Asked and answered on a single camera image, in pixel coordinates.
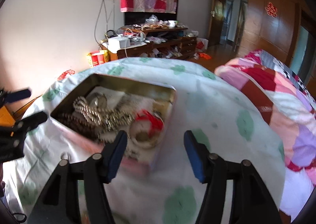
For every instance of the black television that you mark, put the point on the black television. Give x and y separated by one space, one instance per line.
138 18

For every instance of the wooden door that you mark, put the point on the wooden door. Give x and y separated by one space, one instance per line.
217 11

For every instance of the white green cloud tablecloth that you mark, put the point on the white green cloud tablecloth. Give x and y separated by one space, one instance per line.
209 105

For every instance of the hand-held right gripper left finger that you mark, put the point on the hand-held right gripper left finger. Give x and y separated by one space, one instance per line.
117 157

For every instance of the patchwork quilt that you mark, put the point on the patchwork quilt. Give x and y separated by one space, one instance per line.
279 105

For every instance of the red paper wardrobe decoration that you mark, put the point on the red paper wardrobe decoration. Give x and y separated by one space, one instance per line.
271 9

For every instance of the green jade bangle red ribbon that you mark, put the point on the green jade bangle red ribbon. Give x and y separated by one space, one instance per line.
145 130

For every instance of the wooden side cabinet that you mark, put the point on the wooden side cabinet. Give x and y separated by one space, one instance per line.
6 112

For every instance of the orange floor litter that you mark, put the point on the orange floor litter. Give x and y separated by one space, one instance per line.
205 56

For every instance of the white bed sheet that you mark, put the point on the white bed sheet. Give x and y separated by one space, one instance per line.
301 194

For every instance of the red white paper bag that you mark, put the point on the red white paper bag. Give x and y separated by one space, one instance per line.
202 44

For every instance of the white cardboard box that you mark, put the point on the white cardboard box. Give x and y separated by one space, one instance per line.
118 43

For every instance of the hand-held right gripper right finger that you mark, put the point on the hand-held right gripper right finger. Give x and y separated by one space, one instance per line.
195 157

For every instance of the silver metal watch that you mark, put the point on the silver metal watch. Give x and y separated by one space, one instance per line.
106 115

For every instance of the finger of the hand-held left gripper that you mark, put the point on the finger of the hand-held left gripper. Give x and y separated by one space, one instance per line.
19 95
32 120

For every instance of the wooden television cabinet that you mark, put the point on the wooden television cabinet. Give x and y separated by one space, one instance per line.
138 51

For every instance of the wooden wardrobe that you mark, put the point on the wooden wardrobe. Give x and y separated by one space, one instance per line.
279 33

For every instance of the trash bin red bag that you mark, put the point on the trash bin red bag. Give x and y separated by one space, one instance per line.
65 75

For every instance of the red yellow carton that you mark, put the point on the red yellow carton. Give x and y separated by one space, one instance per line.
97 59

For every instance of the pink tin box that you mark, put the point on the pink tin box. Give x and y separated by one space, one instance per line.
74 115

